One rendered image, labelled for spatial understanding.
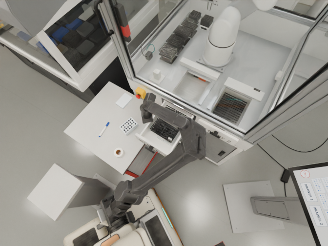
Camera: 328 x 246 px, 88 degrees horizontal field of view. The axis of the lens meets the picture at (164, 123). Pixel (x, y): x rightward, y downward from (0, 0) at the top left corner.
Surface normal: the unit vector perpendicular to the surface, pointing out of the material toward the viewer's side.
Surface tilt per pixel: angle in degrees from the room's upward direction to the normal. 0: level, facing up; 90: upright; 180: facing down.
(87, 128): 0
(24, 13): 90
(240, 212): 3
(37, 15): 90
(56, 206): 0
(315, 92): 90
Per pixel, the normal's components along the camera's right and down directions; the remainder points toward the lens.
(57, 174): -0.05, -0.39
